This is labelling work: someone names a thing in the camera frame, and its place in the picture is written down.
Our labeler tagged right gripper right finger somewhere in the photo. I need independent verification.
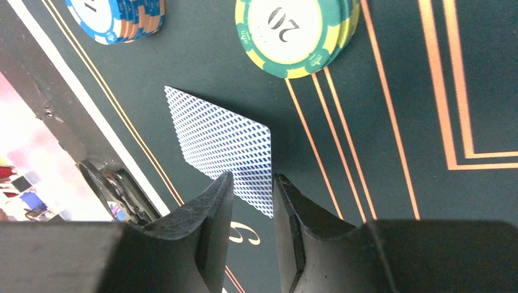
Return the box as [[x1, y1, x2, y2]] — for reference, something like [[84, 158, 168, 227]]
[[273, 174, 517, 292]]

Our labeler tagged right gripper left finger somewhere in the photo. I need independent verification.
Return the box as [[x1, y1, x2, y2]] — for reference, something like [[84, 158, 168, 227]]
[[1, 172, 233, 292]]

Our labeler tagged single blue playing card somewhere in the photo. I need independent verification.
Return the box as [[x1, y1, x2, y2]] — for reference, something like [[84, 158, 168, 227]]
[[164, 85, 274, 218]]

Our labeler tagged green poker chip stack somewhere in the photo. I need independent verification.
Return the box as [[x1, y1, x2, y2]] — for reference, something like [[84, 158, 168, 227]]
[[235, 0, 360, 79]]

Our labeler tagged blue chip stack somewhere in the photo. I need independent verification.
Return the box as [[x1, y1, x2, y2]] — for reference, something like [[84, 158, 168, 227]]
[[65, 0, 166, 45]]

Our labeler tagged green poker table mat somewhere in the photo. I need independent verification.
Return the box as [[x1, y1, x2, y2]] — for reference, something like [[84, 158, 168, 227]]
[[20, 0, 518, 293]]

